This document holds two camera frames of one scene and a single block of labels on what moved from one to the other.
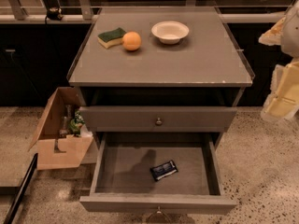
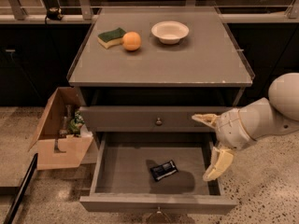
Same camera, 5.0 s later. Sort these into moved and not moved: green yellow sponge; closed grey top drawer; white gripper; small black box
Moved: white gripper
Not moved: small black box; green yellow sponge; closed grey top drawer
